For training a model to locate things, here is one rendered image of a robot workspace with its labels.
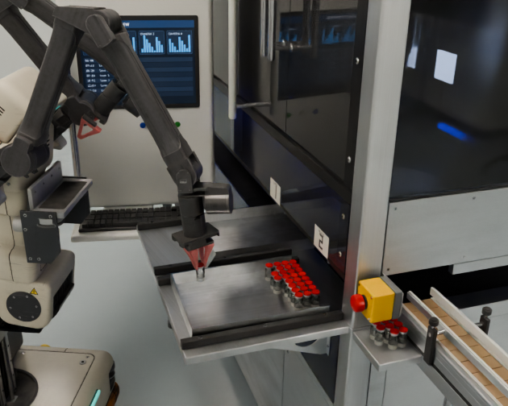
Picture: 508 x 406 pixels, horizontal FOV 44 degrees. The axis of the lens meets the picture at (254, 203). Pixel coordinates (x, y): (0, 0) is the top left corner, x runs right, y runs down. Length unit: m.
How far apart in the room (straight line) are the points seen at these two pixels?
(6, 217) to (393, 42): 1.17
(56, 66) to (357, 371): 1.02
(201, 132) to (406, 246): 1.01
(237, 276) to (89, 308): 1.64
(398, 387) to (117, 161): 1.22
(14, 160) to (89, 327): 1.66
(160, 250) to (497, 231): 0.92
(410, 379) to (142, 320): 1.69
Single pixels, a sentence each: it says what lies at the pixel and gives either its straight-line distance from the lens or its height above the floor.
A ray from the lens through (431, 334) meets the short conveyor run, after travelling 1.42.
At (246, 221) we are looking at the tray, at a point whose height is 0.88.
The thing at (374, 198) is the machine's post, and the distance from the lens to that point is 1.39.
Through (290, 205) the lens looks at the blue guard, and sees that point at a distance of 1.79.
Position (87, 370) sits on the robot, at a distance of 2.42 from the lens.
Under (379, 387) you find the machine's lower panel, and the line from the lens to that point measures 1.70.
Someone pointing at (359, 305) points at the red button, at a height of 1.00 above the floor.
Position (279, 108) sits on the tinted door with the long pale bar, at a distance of 1.83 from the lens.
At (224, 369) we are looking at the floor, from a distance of 2.80.
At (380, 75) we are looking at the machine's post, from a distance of 1.30.
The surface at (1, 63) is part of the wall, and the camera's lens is 6.80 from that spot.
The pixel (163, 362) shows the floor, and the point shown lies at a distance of 2.86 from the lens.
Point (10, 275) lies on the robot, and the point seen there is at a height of 0.83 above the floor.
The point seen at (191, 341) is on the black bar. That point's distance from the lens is 1.45.
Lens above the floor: 1.76
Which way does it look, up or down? 24 degrees down
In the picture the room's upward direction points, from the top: 1 degrees clockwise
